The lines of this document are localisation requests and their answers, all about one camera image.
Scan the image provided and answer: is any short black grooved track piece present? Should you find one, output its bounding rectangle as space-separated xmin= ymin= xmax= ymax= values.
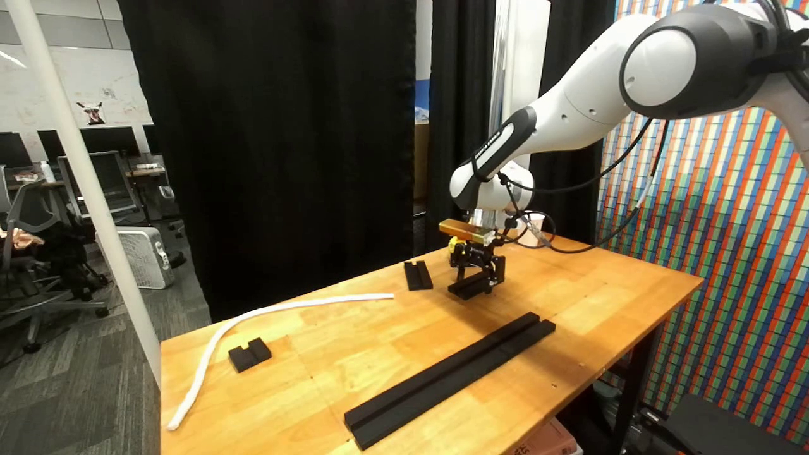
xmin=401 ymin=257 xmax=435 ymax=294

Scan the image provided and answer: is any black padded stool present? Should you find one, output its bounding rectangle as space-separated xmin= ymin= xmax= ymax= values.
xmin=651 ymin=391 xmax=804 ymax=455

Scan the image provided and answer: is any white paper cup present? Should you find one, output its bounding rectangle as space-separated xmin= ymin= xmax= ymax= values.
xmin=513 ymin=210 xmax=551 ymax=251

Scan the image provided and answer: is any black metal table frame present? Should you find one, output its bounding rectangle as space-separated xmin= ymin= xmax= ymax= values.
xmin=578 ymin=325 xmax=662 ymax=455

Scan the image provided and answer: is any black office chair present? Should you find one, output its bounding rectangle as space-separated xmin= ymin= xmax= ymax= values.
xmin=0 ymin=179 xmax=111 ymax=356

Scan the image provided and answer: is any narrow black curtain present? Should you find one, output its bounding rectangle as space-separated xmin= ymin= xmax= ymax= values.
xmin=426 ymin=0 xmax=499 ymax=251

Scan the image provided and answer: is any black curtain beside colourful wall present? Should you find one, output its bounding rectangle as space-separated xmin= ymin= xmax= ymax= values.
xmin=528 ymin=0 xmax=616 ymax=248

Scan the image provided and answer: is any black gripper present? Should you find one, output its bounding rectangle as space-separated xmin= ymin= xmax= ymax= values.
xmin=448 ymin=239 xmax=509 ymax=291

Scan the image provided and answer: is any wide black curtain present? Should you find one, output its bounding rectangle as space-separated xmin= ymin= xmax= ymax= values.
xmin=115 ymin=0 xmax=418 ymax=322

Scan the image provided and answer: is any pink printed cardboard box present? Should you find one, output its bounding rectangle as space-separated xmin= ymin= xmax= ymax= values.
xmin=507 ymin=418 xmax=587 ymax=455

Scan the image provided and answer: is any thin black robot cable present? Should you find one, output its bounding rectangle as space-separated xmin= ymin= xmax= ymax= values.
xmin=492 ymin=117 xmax=660 ymax=198

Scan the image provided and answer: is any white computer tower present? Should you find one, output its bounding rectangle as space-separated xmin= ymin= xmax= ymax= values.
xmin=113 ymin=224 xmax=176 ymax=294

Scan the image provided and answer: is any black desk equipment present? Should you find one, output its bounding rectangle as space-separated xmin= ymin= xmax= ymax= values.
xmin=123 ymin=155 xmax=188 ymax=271

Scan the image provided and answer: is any white slanted pole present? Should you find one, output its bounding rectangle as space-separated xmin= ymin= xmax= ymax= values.
xmin=3 ymin=0 xmax=164 ymax=391

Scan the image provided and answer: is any small wall picture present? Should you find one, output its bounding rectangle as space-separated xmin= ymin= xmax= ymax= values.
xmin=76 ymin=98 xmax=109 ymax=130

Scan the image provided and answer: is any small black notched block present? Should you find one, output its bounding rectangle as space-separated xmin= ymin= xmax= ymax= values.
xmin=224 ymin=336 xmax=274 ymax=373

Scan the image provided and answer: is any white foam tube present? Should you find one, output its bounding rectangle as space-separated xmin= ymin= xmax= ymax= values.
xmin=164 ymin=291 xmax=396 ymax=435

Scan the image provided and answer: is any black cable with metal connector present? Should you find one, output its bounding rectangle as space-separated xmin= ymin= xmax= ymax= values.
xmin=503 ymin=117 xmax=673 ymax=255

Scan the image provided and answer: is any black computer monitor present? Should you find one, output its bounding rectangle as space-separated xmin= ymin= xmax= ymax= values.
xmin=58 ymin=150 xmax=140 ymax=222

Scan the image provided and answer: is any brown cardboard box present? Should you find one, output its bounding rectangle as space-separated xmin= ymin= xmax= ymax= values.
xmin=411 ymin=121 xmax=435 ymax=205

